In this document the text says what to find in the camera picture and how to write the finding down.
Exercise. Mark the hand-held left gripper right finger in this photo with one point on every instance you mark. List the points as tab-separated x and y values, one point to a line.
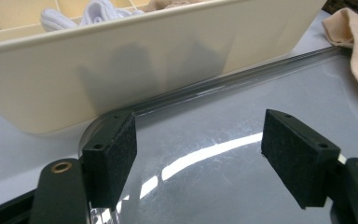
298	161

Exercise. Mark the clear box lid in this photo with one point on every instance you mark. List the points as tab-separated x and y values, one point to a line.
230	140

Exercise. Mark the white sock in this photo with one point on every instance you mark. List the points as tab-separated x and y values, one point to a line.
99	12

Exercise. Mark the cream divided storage box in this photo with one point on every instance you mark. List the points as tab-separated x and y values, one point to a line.
167	62

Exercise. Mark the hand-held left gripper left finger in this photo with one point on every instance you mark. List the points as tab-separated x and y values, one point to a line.
112	161

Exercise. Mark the brown wicker basket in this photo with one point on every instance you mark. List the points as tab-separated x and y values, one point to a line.
354	7

